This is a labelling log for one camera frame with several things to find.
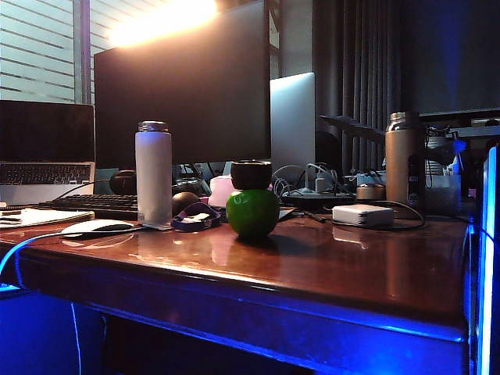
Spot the black thermos bottle cap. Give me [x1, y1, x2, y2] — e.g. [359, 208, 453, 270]
[230, 159, 273, 191]

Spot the green apple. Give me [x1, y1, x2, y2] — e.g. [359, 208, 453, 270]
[225, 188, 281, 238]

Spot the white thermos bottle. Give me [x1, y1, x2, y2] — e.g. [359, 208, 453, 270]
[134, 120, 173, 229]

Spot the bronze bottle cap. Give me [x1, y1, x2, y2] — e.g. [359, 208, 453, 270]
[355, 184, 388, 202]

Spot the bronze thermos bottle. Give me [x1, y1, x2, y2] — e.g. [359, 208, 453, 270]
[384, 111, 427, 209]

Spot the pink cloth bundle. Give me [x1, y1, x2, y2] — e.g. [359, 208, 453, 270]
[207, 174, 236, 208]

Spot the black power strip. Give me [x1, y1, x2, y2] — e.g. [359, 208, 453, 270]
[280, 187, 357, 210]

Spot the dark brown round object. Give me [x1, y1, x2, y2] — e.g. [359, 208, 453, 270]
[171, 191, 201, 216]

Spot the upright silver laptop lid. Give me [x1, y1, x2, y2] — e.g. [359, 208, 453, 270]
[269, 72, 316, 179]

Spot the large black monitor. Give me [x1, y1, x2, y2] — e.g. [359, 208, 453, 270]
[93, 0, 273, 170]

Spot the white power adapter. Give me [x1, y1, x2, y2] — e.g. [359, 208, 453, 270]
[331, 203, 395, 227]

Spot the black round speaker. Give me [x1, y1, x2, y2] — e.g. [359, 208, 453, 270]
[109, 169, 138, 195]

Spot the black keyboard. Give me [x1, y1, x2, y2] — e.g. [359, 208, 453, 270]
[34, 193, 140, 220]

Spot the white computer mouse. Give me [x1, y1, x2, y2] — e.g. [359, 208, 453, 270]
[61, 218, 134, 238]

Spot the dark curtain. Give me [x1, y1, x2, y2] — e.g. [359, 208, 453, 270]
[312, 0, 500, 173]

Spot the clear plastic container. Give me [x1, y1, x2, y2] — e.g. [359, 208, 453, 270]
[424, 173, 463, 214]

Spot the white notebook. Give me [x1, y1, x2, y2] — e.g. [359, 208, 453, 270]
[0, 206, 96, 230]

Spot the open silver laptop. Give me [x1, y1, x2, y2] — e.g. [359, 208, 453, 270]
[0, 99, 97, 205]

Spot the coiled white cable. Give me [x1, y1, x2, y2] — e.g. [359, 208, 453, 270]
[270, 164, 307, 195]

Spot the blue lanyard with white badge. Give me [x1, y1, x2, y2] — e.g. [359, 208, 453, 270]
[171, 202, 223, 233]

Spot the thin black cable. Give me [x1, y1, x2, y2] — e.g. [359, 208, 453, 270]
[53, 178, 113, 200]

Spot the white mouse cable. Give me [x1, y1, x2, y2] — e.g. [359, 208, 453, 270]
[0, 229, 66, 290]

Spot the blue lit vertical post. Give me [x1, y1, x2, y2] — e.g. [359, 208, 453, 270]
[475, 145, 500, 375]

